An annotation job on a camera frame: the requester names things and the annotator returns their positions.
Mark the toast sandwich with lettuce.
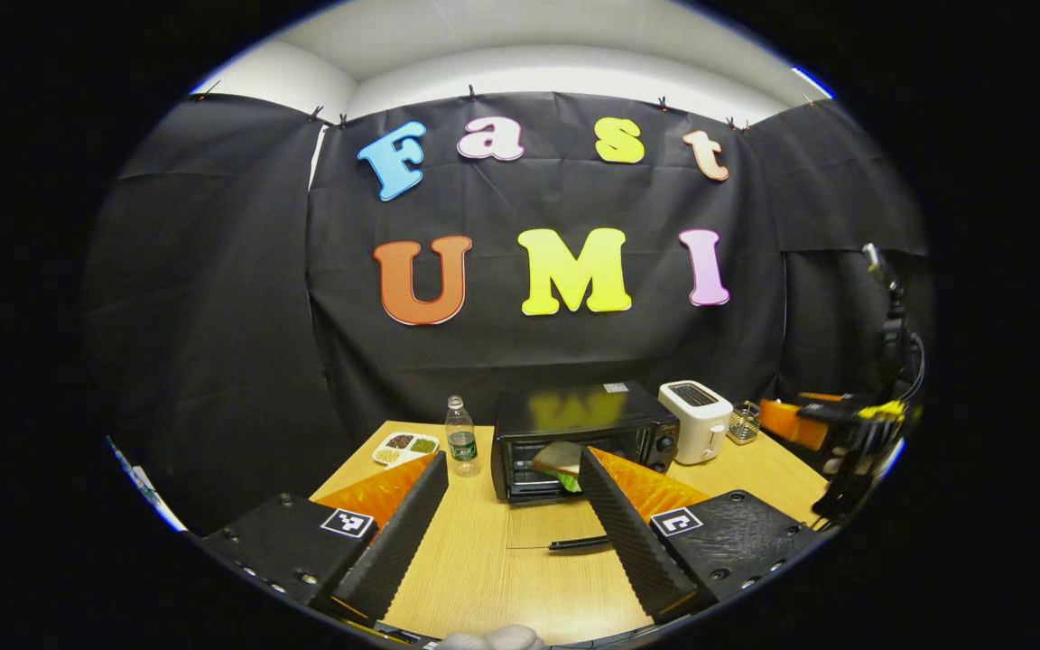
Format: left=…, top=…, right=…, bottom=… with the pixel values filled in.
left=534, top=441, right=586, bottom=494

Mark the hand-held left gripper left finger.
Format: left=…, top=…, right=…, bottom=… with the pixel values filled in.
left=200, top=451, right=450, bottom=626

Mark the white toaster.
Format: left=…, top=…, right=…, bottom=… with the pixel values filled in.
left=658, top=380, right=734, bottom=466

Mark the black electric oven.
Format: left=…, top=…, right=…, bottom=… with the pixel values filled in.
left=491, top=381, right=682, bottom=552

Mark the clear plastic water bottle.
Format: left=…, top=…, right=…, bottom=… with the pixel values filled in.
left=445, top=395, right=481, bottom=478

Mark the metal wire basket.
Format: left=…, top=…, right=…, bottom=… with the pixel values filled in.
left=726, top=404, right=762, bottom=445

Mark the white divided snack plate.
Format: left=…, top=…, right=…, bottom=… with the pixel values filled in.
left=372, top=432, right=441, bottom=469

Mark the black backdrop cloth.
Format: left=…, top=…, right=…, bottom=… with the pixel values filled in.
left=82, top=90, right=936, bottom=534

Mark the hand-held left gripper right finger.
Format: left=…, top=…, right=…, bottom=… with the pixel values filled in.
left=579, top=447, right=823, bottom=624

